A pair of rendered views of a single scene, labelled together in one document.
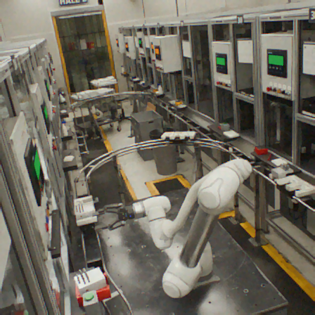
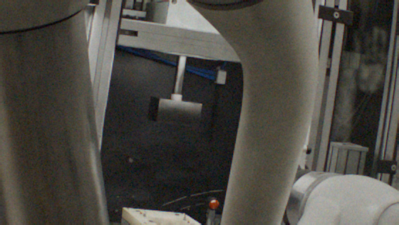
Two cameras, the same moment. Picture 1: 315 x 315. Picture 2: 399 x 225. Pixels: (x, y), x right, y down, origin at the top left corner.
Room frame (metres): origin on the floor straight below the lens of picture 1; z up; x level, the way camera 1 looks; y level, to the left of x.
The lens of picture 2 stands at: (1.47, -0.87, 1.27)
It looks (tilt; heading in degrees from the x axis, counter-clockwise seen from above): 3 degrees down; 83
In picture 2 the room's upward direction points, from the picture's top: 8 degrees clockwise
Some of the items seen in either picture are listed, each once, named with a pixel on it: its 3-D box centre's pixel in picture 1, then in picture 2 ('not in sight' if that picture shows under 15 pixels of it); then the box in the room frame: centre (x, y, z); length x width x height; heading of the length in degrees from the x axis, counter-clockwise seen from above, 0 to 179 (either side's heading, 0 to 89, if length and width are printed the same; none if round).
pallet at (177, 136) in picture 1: (178, 137); not in sight; (3.80, -0.27, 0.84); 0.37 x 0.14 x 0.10; 70
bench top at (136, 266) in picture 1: (153, 251); not in sight; (2.02, 0.11, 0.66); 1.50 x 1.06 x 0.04; 12
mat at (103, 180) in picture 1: (95, 148); not in sight; (6.34, 1.13, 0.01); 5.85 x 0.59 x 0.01; 12
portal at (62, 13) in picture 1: (87, 60); not in sight; (9.97, 1.51, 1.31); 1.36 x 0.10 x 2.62; 102
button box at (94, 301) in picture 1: (90, 307); not in sight; (1.24, 0.39, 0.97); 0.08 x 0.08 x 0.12; 12
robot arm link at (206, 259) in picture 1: (197, 253); not in sight; (1.68, -0.15, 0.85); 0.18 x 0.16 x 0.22; 145
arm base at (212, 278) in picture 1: (198, 270); not in sight; (1.70, -0.15, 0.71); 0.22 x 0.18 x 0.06; 12
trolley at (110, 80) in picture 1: (107, 98); not in sight; (8.64, 1.01, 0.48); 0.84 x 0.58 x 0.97; 20
